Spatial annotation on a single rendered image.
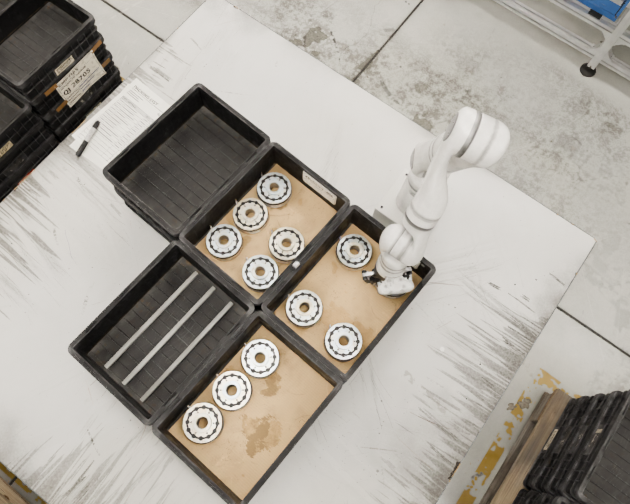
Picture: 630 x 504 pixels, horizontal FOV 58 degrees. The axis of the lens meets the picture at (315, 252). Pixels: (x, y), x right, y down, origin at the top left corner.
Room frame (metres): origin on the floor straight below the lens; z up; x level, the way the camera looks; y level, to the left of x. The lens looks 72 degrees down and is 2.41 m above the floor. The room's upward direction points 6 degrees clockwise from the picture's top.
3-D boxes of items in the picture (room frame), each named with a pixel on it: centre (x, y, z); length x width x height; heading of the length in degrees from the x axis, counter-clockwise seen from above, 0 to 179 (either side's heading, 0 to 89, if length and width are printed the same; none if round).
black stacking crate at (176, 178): (0.74, 0.39, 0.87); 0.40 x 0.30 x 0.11; 145
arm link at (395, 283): (0.43, -0.20, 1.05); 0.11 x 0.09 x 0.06; 13
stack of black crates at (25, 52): (1.36, 1.16, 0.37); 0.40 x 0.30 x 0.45; 149
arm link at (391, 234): (0.45, -0.19, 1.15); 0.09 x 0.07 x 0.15; 60
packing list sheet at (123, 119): (0.94, 0.68, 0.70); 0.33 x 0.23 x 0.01; 149
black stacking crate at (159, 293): (0.24, 0.37, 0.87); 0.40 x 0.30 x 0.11; 145
